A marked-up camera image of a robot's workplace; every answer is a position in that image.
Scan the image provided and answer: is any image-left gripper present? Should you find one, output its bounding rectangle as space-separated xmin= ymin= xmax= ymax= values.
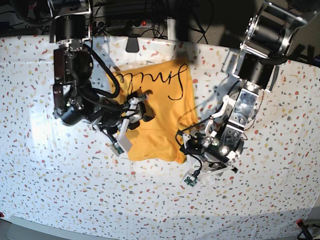
xmin=89 ymin=91 xmax=156 ymax=142

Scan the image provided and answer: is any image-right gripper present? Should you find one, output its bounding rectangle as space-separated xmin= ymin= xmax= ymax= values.
xmin=178 ymin=132 xmax=240 ymax=183

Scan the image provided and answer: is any yellow T-shirt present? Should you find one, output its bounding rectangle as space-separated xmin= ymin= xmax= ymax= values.
xmin=113 ymin=57 xmax=198 ymax=164

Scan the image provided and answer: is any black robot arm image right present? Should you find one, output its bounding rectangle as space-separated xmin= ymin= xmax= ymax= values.
xmin=176 ymin=0 xmax=320 ymax=187

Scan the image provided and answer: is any black table clamp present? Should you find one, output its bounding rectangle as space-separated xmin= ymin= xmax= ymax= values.
xmin=125 ymin=33 xmax=140 ymax=53

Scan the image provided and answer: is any terrazzo patterned tablecloth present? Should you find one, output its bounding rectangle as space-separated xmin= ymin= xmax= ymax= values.
xmin=0 ymin=36 xmax=320 ymax=240

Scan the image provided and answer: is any red clamp bottom right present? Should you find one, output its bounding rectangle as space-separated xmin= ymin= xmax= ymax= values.
xmin=296 ymin=219 xmax=313 ymax=240

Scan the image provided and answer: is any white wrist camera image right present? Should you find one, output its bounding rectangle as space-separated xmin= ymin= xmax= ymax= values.
xmin=182 ymin=167 xmax=202 ymax=188

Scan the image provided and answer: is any white metal post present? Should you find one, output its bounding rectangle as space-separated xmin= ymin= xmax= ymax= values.
xmin=166 ymin=17 xmax=177 ymax=41

